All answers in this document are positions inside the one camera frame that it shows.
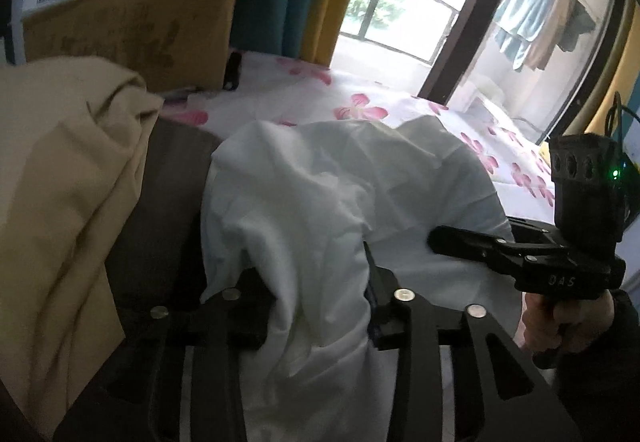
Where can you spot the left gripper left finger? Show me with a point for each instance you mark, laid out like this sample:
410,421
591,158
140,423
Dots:
179,379

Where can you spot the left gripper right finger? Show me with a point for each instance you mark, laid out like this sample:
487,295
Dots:
459,375

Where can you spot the white sheer large garment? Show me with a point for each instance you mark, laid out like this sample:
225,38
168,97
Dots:
312,207

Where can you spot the person right hand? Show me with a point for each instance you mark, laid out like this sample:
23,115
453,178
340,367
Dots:
569,326

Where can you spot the dark brown folded garment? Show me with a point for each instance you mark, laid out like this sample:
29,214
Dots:
157,259

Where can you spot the yellow curtain right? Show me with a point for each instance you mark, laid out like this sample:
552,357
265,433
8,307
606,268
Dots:
619,75

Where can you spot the white air conditioner unit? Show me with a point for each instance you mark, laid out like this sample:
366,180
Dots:
480,98

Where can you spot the beige hanging cloth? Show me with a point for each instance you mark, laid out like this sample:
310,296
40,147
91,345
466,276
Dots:
541,49

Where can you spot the dark hanging garment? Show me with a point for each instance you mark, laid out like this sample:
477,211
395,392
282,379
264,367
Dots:
579,23

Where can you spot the dark window pillar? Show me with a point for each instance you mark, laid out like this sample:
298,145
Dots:
459,50

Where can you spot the light blue hanging towel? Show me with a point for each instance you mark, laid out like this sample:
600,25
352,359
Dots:
518,24

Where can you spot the beige folded garment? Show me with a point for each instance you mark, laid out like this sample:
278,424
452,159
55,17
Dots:
74,137

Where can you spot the dark balcony railing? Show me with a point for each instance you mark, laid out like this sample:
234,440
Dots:
417,28

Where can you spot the floral pink bed sheet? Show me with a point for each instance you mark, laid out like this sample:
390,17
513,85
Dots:
290,92

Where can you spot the brown cardboard box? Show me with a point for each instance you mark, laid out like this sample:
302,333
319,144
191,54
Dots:
171,44

